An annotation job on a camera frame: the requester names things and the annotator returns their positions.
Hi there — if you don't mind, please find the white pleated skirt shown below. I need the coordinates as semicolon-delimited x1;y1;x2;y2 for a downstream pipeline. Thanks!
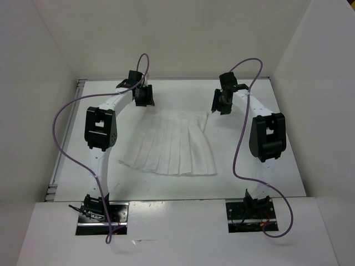
119;108;217;176

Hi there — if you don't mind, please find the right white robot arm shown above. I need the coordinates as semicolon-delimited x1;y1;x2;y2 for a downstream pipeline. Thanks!
211;72;287;218

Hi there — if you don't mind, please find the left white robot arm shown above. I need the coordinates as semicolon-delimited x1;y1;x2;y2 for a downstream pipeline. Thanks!
84;70;155;222

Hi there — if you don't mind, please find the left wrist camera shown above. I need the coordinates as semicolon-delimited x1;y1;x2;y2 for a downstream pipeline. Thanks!
143;73;150;84

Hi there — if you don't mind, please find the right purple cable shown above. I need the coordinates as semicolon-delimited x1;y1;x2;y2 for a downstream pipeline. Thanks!
232;58;295;239

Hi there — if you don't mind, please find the purple cable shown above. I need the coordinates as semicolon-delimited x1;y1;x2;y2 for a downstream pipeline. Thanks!
232;58;295;239
52;53;152;244

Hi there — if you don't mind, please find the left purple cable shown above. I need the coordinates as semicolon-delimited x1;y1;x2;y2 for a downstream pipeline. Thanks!
52;53;152;244

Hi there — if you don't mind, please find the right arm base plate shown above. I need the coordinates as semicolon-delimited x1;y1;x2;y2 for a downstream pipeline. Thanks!
225;201;278;233

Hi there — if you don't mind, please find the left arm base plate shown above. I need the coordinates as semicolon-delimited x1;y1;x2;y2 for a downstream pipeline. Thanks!
68;202;129;236

